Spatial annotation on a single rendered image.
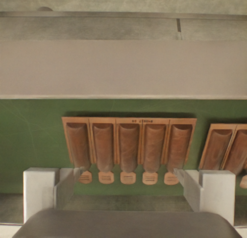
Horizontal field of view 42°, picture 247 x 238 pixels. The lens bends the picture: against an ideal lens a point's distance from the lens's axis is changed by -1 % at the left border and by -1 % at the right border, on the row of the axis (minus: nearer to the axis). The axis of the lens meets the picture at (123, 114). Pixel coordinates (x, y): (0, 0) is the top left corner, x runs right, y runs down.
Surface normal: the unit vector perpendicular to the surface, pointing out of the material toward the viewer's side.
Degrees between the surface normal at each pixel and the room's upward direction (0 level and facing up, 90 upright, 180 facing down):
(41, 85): 90
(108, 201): 90
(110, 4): 0
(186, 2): 0
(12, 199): 90
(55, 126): 2
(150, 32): 90
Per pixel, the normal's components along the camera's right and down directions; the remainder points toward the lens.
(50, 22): -0.02, -0.70
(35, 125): -0.02, 0.72
